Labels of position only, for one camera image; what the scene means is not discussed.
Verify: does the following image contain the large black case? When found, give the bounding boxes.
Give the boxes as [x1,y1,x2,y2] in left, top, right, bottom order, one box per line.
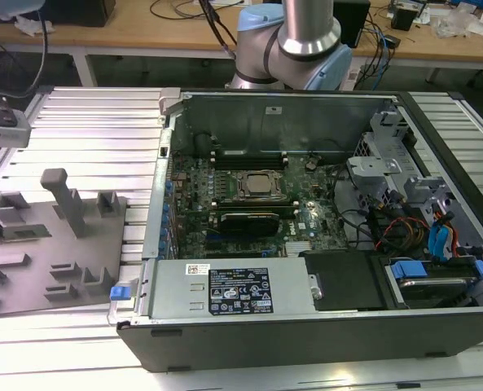
[37,0,116,28]

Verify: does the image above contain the silver CPU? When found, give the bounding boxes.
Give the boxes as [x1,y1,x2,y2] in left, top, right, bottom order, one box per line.
[240,173,281,195]

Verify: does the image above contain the black plastic shroud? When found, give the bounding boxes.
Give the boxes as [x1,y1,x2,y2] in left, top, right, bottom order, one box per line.
[300,250,389,313]

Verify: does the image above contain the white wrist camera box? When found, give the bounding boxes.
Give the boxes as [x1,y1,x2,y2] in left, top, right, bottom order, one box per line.
[0,92,33,150]

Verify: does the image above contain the grey power supply unit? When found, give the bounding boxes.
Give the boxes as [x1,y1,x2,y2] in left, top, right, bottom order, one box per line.
[147,259,320,319]

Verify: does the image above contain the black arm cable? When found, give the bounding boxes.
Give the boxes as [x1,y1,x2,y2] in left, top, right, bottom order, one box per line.
[199,0,239,56]

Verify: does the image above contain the blue flat data cables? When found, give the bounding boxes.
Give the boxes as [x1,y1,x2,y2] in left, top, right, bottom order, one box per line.
[428,222,456,260]

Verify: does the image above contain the black power supply label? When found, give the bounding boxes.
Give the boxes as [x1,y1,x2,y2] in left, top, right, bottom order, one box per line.
[208,267,274,317]

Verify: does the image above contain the grey parts rack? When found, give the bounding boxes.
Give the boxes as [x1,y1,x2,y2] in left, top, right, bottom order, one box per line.
[0,167,130,319]

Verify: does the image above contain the white crumpled paper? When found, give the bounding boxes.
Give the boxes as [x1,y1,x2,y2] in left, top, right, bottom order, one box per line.
[14,15,47,38]

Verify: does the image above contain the black camera cable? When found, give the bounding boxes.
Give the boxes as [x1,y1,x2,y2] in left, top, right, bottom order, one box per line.
[0,7,48,99]

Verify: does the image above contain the clear plastic bags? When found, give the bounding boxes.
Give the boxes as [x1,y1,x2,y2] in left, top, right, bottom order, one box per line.
[431,4,483,44]

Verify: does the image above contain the black RAM slot bank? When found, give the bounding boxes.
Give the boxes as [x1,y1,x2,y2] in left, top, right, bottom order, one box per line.
[210,147,289,172]
[210,198,301,217]

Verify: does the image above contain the grey metal drive cage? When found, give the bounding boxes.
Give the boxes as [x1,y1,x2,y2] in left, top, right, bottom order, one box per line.
[346,109,458,229]

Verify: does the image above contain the hard disk in blue carrier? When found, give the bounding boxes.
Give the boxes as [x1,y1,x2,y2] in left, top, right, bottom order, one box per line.
[385,258,483,310]

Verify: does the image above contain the red and yellow wires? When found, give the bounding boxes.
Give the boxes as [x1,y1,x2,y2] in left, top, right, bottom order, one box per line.
[381,217,428,249]

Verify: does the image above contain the wooden desk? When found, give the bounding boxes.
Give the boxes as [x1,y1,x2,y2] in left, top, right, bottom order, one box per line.
[0,0,483,89]

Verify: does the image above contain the CPU socket metal frame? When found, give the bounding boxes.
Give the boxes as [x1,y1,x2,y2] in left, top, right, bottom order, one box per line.
[229,167,292,204]

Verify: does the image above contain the small black box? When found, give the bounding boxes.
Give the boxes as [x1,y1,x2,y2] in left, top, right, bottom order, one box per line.
[390,7,415,31]

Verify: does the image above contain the black graphics card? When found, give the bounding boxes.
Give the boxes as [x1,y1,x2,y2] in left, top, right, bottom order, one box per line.
[218,210,282,238]

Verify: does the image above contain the blue thin cable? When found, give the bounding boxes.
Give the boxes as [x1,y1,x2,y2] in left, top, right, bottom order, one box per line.
[375,28,390,89]

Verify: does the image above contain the black open PC case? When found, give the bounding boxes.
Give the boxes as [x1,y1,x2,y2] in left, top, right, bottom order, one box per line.
[108,87,483,374]

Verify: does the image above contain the black tall box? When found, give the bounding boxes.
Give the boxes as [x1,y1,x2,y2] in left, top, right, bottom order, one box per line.
[333,0,371,49]

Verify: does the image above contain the green motherboard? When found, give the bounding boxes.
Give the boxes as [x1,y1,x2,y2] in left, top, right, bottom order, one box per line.
[169,152,350,260]

